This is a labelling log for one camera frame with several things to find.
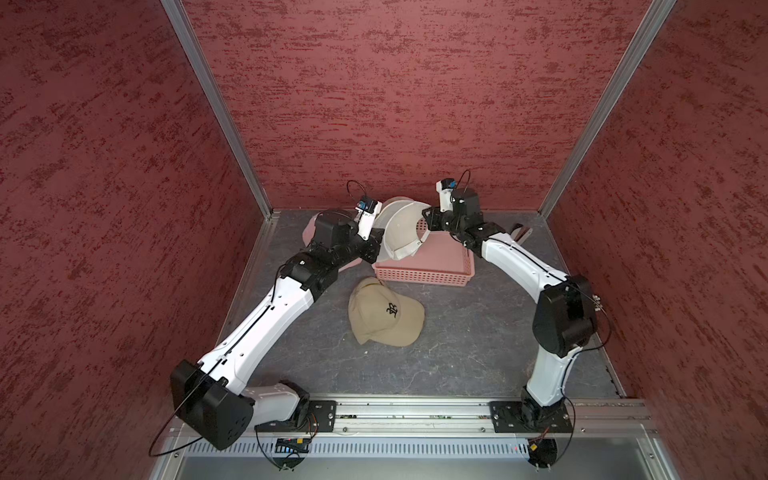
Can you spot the pens in cup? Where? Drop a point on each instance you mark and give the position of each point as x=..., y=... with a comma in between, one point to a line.
x=597, y=303

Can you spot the pink plastic basket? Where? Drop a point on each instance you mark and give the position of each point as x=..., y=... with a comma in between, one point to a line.
x=439, y=261

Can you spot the cream white baseball cap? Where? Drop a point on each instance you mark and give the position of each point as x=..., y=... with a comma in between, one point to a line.
x=399, y=219

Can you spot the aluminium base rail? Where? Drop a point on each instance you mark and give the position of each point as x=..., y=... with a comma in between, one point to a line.
x=469, y=417

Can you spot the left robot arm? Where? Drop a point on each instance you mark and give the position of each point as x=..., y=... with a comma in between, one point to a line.
x=208, y=395

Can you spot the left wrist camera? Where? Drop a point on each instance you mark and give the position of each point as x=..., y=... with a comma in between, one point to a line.
x=368, y=209

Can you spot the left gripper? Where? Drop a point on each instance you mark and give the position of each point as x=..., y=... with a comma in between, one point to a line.
x=373, y=243

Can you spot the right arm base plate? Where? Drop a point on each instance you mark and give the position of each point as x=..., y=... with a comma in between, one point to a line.
x=528, y=418

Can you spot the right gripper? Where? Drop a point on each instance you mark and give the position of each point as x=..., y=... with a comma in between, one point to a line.
x=434, y=223

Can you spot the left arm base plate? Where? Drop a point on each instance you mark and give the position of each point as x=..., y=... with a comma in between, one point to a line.
x=310, y=416

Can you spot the stapler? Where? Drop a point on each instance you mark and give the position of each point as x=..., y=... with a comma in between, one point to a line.
x=519, y=233

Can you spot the pink baseball cap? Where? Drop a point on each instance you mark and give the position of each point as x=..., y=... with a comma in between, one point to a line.
x=307, y=236

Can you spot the beige baseball cap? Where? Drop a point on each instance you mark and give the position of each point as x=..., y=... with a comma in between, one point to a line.
x=377, y=313

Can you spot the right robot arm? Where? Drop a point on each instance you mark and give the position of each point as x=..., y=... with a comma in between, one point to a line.
x=565, y=318

